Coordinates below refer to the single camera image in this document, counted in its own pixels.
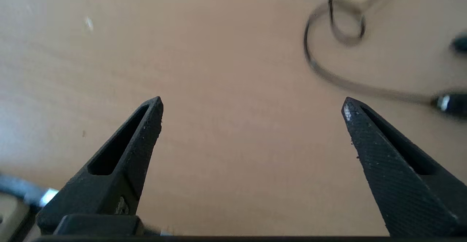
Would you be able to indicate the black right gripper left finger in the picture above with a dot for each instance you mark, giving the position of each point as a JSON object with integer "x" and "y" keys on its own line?
{"x": 116, "y": 183}

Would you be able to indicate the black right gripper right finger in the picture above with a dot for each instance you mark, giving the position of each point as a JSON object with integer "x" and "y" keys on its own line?
{"x": 401, "y": 183}

